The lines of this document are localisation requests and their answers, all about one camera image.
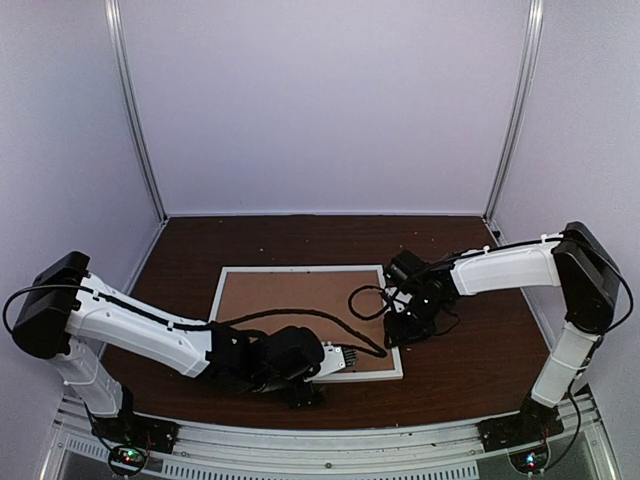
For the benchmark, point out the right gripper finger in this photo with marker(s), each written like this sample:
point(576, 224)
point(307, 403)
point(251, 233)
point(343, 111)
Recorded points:
point(407, 334)
point(394, 330)

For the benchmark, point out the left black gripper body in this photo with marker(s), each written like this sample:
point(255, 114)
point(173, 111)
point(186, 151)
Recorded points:
point(263, 386)

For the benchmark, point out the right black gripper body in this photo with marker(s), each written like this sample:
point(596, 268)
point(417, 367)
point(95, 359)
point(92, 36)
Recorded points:
point(420, 316)

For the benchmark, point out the white picture frame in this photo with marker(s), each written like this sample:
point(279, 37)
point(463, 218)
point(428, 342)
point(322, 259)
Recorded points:
point(395, 365)

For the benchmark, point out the brown fibreboard backing board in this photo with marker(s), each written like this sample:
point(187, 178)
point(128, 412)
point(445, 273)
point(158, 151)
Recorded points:
point(300, 295)

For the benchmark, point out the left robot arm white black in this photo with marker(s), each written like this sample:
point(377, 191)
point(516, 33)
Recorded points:
point(67, 304)

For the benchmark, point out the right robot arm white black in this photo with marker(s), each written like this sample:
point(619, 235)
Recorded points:
point(571, 266)

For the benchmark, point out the left controller board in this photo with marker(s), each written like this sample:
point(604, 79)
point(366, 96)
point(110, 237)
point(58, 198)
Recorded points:
point(126, 460)

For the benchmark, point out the controller board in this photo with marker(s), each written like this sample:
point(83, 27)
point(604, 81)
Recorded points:
point(530, 460)
point(126, 460)

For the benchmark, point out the right controller board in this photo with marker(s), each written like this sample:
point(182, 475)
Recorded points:
point(530, 460)

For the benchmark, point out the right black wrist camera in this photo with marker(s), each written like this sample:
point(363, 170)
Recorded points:
point(402, 266)

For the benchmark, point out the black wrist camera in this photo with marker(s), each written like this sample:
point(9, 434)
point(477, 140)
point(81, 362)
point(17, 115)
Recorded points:
point(294, 352)
point(402, 266)

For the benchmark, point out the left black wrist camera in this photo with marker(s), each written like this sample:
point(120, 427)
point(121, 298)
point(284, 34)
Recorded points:
point(294, 352)

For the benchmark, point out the front aluminium rail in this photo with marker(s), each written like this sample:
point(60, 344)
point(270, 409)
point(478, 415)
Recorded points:
point(452, 450)

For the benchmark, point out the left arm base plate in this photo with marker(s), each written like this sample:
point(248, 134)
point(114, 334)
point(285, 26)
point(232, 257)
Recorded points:
point(140, 431)

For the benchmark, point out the right aluminium corner post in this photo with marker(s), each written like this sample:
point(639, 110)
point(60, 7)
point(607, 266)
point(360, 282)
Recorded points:
point(525, 78)

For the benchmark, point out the aluminium corner post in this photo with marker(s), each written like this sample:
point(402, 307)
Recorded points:
point(117, 37)
point(525, 78)

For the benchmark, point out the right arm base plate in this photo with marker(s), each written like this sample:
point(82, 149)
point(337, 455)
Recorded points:
point(514, 430)

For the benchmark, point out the left aluminium corner post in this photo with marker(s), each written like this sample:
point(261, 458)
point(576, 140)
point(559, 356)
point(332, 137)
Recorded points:
point(117, 37)

